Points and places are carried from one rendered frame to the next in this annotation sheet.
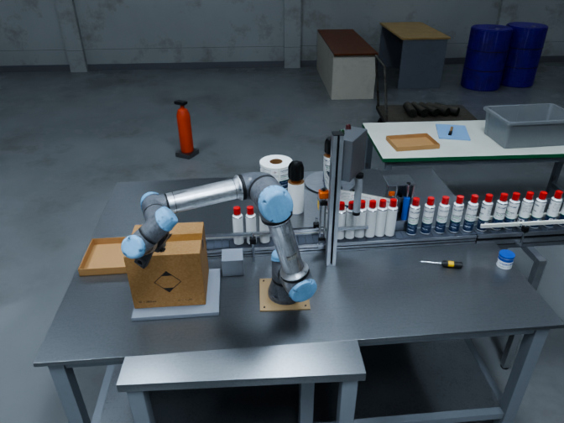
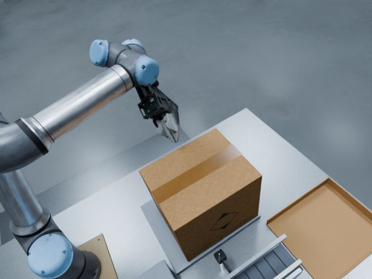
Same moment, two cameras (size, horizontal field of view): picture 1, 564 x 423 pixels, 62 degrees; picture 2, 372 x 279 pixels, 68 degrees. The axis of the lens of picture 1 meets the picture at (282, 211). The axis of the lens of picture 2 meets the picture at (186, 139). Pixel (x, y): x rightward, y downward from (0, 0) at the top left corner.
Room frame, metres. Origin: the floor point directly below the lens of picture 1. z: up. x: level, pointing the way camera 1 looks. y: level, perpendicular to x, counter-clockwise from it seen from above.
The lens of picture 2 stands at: (2.08, 0.35, 1.82)
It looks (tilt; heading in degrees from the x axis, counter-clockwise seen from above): 49 degrees down; 164
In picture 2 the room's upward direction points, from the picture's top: 13 degrees counter-clockwise
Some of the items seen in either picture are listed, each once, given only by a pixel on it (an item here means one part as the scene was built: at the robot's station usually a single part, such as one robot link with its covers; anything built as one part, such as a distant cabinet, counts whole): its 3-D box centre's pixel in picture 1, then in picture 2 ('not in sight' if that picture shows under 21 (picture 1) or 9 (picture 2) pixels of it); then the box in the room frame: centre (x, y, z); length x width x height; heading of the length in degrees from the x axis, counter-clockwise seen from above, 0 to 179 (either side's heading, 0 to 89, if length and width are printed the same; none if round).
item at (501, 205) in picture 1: (499, 211); not in sight; (2.06, -1.11, 0.98); 0.05 x 0.05 x 0.20
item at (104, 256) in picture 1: (117, 254); (327, 228); (1.89, 0.82, 0.85); 0.30 x 0.26 x 0.04; 95
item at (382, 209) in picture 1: (381, 217); not in sight; (2.00, -0.50, 0.98); 0.05 x 0.05 x 0.20
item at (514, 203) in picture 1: (512, 211); not in sight; (2.07, -1.18, 0.98); 0.05 x 0.05 x 0.20
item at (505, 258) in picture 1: (505, 259); not in sight; (1.81, -1.07, 0.87); 0.07 x 0.07 x 0.07
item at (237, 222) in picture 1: (237, 225); not in sight; (1.94, 0.22, 0.98); 0.05 x 0.05 x 0.20
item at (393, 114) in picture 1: (424, 101); not in sight; (5.51, -1.72, 0.48); 1.21 x 0.70 x 0.96; 93
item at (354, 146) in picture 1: (347, 153); not in sight; (1.90, -0.29, 1.38); 0.17 x 0.10 x 0.19; 150
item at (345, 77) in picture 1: (343, 61); not in sight; (8.11, -1.05, 0.35); 2.05 x 0.66 x 0.70; 3
